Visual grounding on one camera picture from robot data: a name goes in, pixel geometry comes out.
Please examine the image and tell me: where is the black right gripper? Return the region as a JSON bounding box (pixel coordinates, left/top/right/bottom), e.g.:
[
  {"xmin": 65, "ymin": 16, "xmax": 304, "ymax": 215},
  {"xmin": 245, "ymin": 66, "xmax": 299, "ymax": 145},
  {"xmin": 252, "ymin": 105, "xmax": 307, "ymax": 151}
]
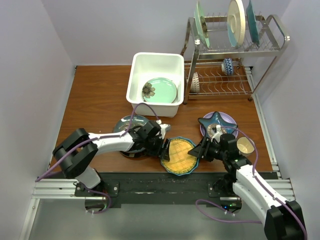
[{"xmin": 187, "ymin": 136, "xmax": 227, "ymax": 163}]

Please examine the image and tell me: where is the blue zigzag bowl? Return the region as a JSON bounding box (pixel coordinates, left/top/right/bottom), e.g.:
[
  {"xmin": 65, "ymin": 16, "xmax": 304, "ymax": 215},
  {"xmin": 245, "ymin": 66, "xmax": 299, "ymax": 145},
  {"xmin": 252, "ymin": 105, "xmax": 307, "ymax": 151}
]
[{"xmin": 221, "ymin": 58, "xmax": 234, "ymax": 76}]

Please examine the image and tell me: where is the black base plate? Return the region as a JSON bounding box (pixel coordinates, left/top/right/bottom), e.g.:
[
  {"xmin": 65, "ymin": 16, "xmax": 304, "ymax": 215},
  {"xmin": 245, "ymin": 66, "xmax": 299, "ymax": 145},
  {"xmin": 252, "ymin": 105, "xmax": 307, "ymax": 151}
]
[{"xmin": 43, "ymin": 171, "xmax": 279, "ymax": 209}]

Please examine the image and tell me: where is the aluminium frame rail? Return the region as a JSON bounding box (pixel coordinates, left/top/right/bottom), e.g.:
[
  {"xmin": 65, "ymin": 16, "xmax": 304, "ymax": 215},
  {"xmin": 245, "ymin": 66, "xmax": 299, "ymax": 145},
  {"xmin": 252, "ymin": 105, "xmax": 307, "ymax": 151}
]
[{"xmin": 18, "ymin": 178, "xmax": 87, "ymax": 240}]

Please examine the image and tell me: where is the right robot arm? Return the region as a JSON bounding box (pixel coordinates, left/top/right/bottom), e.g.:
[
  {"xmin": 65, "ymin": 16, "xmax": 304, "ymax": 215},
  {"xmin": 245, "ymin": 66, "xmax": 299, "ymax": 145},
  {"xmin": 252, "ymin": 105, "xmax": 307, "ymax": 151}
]
[{"xmin": 188, "ymin": 133, "xmax": 308, "ymax": 240}]

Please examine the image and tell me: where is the black gold striped plate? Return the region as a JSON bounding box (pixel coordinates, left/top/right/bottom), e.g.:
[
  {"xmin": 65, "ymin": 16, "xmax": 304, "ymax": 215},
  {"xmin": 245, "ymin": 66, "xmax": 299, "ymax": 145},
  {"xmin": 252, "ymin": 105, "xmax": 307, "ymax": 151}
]
[{"xmin": 120, "ymin": 150, "xmax": 147, "ymax": 159}]

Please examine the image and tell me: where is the grey blue ceramic plate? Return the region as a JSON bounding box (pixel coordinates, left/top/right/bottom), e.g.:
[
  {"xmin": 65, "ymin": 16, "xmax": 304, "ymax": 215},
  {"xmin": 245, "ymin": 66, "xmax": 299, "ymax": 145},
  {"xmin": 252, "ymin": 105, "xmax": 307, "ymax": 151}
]
[{"xmin": 113, "ymin": 115, "xmax": 149, "ymax": 133}]

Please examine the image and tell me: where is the white plastic bin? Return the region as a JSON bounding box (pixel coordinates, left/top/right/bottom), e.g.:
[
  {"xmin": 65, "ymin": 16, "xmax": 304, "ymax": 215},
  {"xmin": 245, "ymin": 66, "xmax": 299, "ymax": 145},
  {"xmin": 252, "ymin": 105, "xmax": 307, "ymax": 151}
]
[{"xmin": 126, "ymin": 52, "xmax": 185, "ymax": 118}]

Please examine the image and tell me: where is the cream blue spiral plate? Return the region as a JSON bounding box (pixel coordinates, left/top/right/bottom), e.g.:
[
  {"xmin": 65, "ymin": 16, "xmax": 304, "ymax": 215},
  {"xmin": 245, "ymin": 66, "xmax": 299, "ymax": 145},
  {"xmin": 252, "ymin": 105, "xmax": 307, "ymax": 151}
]
[{"xmin": 227, "ymin": 0, "xmax": 246, "ymax": 49}]

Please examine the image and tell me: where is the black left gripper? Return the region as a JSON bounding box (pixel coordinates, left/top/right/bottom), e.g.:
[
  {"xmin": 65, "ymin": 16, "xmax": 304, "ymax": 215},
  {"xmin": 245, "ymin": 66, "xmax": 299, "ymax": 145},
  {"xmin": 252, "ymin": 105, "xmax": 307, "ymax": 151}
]
[{"xmin": 143, "ymin": 134, "xmax": 171, "ymax": 162}]

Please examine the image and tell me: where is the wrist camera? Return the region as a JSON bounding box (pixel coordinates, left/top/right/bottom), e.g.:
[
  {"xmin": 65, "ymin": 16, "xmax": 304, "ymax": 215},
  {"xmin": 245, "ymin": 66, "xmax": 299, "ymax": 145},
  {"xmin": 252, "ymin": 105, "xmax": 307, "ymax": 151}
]
[
  {"xmin": 211, "ymin": 124, "xmax": 223, "ymax": 143},
  {"xmin": 155, "ymin": 119, "xmax": 171, "ymax": 132}
]

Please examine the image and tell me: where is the lavender plate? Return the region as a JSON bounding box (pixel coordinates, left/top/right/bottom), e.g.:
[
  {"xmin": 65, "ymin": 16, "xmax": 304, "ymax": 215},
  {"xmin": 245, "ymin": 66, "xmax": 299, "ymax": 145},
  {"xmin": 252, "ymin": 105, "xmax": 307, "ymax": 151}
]
[{"xmin": 199, "ymin": 111, "xmax": 238, "ymax": 138}]

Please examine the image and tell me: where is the mint green floral plate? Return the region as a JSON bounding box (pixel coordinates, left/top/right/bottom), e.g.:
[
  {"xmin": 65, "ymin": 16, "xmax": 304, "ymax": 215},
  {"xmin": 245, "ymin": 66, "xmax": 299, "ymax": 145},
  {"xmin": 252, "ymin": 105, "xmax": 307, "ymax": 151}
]
[{"xmin": 141, "ymin": 77, "xmax": 178, "ymax": 104}]

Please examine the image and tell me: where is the teal plate in rack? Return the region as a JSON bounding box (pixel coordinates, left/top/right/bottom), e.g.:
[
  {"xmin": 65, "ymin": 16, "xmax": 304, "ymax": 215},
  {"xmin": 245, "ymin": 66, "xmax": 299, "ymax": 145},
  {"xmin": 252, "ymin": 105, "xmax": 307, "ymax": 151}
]
[{"xmin": 246, "ymin": 0, "xmax": 260, "ymax": 47}]

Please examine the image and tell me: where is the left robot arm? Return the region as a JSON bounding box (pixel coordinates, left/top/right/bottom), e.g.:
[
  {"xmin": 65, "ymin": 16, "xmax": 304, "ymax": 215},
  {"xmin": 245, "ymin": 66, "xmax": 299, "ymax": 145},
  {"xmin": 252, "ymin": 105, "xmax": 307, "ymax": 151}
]
[{"xmin": 52, "ymin": 120, "xmax": 171, "ymax": 196}]

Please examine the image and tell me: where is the mint plate in rack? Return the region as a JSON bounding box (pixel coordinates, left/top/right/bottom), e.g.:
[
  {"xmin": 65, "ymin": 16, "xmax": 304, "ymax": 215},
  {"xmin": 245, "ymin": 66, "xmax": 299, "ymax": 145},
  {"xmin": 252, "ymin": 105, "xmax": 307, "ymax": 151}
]
[{"xmin": 194, "ymin": 0, "xmax": 210, "ymax": 49}]

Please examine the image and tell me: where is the metal dish rack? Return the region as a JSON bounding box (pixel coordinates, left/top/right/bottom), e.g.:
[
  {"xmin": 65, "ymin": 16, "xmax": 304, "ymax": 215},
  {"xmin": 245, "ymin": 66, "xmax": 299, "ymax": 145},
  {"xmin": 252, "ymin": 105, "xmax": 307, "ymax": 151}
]
[{"xmin": 180, "ymin": 14, "xmax": 290, "ymax": 104}]

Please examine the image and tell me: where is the blue polka dot plate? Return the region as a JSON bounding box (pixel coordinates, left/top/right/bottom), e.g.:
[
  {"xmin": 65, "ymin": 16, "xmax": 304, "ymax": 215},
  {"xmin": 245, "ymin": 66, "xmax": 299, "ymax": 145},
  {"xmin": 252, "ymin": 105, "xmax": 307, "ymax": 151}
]
[{"xmin": 159, "ymin": 136, "xmax": 201, "ymax": 177}]

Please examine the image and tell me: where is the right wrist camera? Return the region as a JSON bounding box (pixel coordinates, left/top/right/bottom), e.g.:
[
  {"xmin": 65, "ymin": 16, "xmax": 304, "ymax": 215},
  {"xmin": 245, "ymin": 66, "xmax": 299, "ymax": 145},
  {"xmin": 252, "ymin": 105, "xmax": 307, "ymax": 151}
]
[{"xmin": 211, "ymin": 124, "xmax": 223, "ymax": 143}]

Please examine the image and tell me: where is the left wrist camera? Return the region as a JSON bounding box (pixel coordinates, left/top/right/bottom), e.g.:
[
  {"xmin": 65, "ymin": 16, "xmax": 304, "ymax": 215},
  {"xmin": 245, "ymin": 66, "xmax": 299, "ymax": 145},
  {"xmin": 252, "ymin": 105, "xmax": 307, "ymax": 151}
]
[{"xmin": 155, "ymin": 119, "xmax": 171, "ymax": 132}]

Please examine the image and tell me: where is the blue star-shaped dish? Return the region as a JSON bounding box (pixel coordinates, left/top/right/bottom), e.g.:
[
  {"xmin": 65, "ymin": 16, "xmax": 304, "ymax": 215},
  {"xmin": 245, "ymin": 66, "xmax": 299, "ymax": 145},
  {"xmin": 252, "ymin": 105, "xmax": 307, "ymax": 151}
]
[{"xmin": 197, "ymin": 111, "xmax": 238, "ymax": 137}]

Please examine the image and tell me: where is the cream ceramic mug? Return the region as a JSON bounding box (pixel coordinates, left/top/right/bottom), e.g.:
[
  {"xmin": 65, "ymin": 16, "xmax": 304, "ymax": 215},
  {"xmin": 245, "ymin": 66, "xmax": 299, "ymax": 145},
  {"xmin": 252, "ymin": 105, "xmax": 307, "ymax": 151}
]
[{"xmin": 236, "ymin": 136, "xmax": 255, "ymax": 156}]

